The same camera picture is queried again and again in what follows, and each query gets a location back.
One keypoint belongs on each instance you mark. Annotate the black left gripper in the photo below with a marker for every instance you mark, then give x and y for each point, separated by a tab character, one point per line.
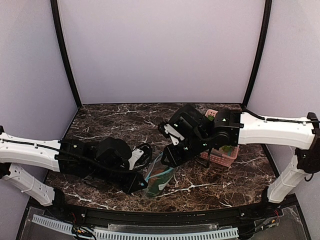
130	183

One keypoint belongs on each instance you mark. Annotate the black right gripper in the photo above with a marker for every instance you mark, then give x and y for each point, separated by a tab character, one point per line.
175	155

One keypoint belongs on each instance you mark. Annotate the brown fried food piece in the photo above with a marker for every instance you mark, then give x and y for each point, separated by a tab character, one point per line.
156	172

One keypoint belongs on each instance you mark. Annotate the clear zip top bag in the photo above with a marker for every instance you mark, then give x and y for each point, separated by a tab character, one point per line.
156	164

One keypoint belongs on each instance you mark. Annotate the green cucumber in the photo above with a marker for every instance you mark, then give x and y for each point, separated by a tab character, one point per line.
156	185

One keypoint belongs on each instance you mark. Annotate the pink plastic basket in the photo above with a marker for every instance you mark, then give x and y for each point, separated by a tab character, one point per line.
218	156

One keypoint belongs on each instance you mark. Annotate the green grape bunch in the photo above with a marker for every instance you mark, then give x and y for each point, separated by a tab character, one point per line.
227	149

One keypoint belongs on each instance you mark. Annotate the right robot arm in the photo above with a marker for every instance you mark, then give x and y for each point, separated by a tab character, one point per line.
193	133

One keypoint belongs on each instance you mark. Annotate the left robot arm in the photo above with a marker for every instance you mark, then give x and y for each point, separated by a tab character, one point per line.
111	161

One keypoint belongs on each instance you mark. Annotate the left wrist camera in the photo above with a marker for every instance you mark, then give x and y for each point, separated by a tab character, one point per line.
141	156

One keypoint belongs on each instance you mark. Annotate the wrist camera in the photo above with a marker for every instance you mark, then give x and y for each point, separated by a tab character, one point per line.
170	133
141	156

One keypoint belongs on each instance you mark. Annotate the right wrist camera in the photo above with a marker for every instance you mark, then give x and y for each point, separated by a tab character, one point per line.
170	133

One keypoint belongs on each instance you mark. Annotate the black front table rail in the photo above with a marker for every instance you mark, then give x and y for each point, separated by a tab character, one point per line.
238	216

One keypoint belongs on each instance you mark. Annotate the white slotted cable duct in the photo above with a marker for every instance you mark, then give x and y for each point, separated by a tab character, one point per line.
130	232

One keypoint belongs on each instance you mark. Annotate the right black frame post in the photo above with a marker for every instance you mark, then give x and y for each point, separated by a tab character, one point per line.
259	52

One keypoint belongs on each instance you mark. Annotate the black frame post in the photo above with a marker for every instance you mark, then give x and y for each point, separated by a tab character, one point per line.
259	52
63	52

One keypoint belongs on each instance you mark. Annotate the left black frame post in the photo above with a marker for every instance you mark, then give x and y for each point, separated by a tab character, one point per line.
63	52

